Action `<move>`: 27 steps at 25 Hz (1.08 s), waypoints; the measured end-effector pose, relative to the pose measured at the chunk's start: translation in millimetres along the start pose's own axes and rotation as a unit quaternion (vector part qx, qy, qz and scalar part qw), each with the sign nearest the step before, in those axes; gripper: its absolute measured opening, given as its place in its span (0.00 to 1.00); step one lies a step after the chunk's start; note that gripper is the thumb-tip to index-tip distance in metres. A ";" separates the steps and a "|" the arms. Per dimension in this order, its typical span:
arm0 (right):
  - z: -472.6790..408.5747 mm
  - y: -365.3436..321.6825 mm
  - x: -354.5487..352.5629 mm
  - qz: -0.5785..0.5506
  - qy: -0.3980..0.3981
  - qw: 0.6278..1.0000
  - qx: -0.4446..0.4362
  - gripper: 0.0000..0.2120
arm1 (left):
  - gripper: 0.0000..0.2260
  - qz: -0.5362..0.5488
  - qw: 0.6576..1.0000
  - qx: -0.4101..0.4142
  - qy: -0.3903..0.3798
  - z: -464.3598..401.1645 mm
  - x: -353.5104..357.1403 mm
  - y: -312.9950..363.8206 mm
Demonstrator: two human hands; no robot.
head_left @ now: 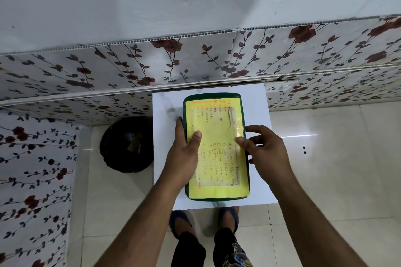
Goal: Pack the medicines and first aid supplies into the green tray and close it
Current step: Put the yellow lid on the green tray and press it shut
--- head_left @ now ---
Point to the person's left hand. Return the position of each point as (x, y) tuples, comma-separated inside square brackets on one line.
[(180, 163)]

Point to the person's left forearm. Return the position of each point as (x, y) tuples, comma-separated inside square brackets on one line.
[(150, 226)]

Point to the person's left thumb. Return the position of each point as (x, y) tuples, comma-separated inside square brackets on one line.
[(195, 142)]

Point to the blue slipper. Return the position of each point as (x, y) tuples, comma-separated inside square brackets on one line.
[(231, 213), (179, 221)]

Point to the black trash bin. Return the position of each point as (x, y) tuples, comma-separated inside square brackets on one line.
[(125, 151)]

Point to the person's right thumb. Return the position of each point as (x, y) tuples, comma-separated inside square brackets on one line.
[(245, 146)]

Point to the person's right forearm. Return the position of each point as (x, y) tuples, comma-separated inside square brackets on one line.
[(313, 226)]

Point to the person's right hand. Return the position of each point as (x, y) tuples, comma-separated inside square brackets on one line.
[(271, 160)]

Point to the black printed trousers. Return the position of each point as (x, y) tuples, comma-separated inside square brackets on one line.
[(188, 252)]

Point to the green box with yellow label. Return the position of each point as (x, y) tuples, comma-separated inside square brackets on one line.
[(216, 119)]

